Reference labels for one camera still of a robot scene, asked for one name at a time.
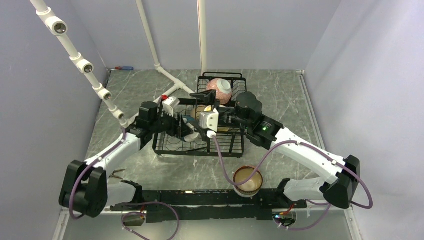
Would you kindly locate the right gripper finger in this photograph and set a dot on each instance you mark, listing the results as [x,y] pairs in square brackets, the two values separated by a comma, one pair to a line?
[207,98]
[202,132]

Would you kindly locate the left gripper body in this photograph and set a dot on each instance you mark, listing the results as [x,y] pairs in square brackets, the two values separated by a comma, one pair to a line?
[167,124]

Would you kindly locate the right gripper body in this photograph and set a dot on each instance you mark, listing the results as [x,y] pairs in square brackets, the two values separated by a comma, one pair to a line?
[230,119]

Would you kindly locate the blue yellow patterned bowl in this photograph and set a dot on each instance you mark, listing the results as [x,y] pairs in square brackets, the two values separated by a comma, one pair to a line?
[210,112]

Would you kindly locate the teal white bowl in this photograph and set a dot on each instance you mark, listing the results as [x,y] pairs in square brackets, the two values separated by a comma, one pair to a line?
[192,136]

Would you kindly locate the red patterned bowl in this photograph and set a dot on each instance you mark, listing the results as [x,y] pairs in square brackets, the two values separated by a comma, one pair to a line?
[223,89]

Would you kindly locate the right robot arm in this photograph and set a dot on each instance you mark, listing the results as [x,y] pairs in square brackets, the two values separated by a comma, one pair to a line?
[338,177]

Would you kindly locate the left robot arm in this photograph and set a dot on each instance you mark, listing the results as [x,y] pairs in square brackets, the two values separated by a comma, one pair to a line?
[85,187]

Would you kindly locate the red blue screwdriver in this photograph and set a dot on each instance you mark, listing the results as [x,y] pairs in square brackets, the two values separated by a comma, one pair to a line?
[124,68]

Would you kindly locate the brown glazed bowl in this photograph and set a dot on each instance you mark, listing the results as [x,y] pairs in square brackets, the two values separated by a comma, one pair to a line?
[252,186]

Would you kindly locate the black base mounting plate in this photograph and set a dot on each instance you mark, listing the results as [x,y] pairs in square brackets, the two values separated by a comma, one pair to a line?
[215,204]

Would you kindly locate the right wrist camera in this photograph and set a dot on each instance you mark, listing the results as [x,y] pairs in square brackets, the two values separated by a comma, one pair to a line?
[209,123]

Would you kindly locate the yellow handled pliers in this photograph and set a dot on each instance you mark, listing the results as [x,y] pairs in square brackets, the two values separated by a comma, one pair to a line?
[115,175]

